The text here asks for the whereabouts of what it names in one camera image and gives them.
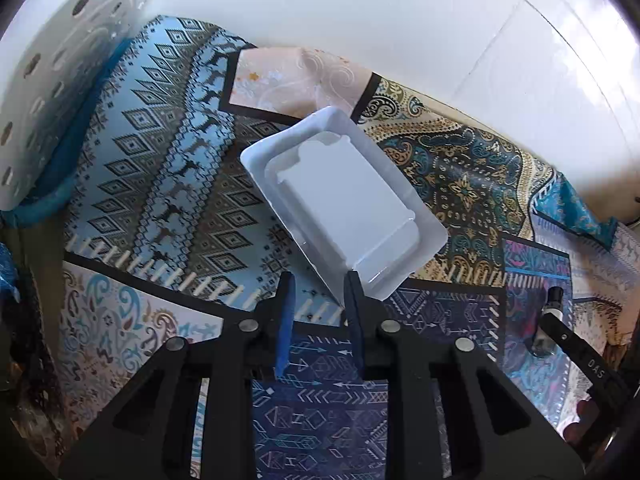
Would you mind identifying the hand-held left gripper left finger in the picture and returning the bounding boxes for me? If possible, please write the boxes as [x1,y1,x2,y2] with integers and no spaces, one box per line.
[57,271,297,480]

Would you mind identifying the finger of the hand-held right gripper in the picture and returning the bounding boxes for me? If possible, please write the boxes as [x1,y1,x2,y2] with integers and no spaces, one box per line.
[538,309,594,369]

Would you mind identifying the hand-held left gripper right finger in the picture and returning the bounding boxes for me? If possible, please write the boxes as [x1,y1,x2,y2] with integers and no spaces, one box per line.
[344,270,586,480]

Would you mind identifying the dark bottle with white label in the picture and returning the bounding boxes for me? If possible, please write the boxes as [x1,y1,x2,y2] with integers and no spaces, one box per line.
[531,286,566,359]

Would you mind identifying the white plastic tray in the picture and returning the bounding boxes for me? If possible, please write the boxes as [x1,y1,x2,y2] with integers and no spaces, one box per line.
[240,106,449,302]

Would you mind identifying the white perforated panel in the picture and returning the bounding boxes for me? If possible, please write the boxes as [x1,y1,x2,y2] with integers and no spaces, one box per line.
[0,0,167,211]

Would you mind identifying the person's right hand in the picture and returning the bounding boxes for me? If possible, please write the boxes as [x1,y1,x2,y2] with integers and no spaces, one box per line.
[563,399,599,447]

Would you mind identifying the patchwork patterned tablecloth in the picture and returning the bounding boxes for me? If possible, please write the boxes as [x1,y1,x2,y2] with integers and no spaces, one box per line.
[0,15,640,480]

